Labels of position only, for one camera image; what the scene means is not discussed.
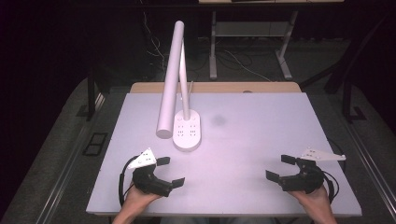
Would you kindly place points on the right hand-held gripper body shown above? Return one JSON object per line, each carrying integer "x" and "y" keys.
{"x": 306, "y": 180}

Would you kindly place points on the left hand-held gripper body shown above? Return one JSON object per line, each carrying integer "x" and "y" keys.
{"x": 146, "y": 182}

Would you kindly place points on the person's left hand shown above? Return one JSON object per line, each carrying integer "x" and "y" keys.
{"x": 137, "y": 199}

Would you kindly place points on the person's right hand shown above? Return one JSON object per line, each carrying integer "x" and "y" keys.
{"x": 317, "y": 200}

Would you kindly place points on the white desk lamp with sockets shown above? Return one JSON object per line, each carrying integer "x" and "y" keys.
{"x": 169, "y": 93}

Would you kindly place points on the wooden table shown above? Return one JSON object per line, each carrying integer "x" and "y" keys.
{"x": 218, "y": 87}

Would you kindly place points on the black metal stand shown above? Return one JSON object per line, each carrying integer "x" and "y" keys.
{"x": 348, "y": 77}
{"x": 91, "y": 93}

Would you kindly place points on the black rectangular floor frame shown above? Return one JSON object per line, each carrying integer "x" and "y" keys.
{"x": 95, "y": 144}

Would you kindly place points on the metal floor rail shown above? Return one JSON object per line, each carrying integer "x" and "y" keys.
{"x": 370, "y": 161}
{"x": 67, "y": 168}

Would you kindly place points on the grey metal desk frame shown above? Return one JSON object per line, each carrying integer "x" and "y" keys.
{"x": 213, "y": 56}

